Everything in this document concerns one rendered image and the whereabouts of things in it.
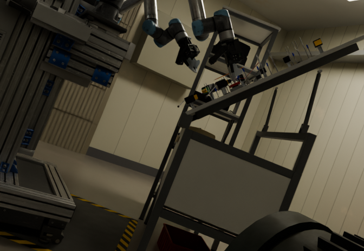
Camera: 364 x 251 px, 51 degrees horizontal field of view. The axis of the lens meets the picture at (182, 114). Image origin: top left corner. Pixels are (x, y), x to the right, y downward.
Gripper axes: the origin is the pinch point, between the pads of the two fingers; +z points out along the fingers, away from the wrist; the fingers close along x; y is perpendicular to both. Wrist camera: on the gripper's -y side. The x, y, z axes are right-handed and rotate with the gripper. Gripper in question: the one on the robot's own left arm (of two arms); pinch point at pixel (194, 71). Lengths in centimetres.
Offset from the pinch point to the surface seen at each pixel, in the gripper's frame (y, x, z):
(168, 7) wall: -155, 191, -230
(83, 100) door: -257, 79, -144
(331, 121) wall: -90, 306, 0
